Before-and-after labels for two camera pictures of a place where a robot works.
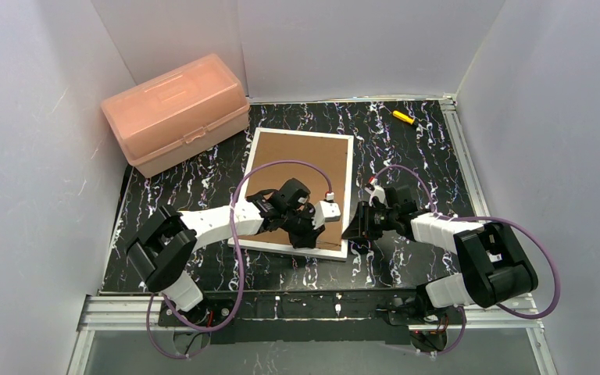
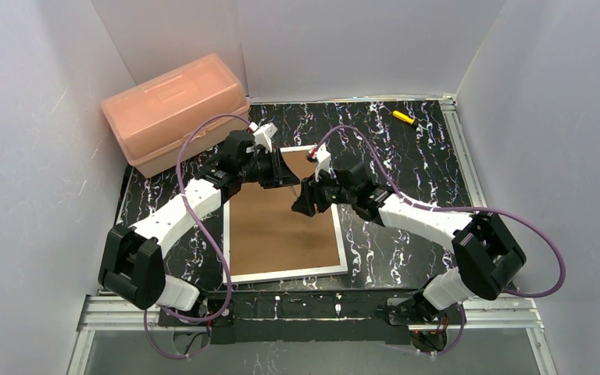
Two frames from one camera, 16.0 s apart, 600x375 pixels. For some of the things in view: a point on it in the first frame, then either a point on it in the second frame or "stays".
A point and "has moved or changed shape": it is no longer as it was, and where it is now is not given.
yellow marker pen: x=403 y=116 stays
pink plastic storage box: x=178 y=115 stays
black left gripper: x=303 y=227 -> x=273 y=169
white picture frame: x=334 y=152 has moved or changed shape
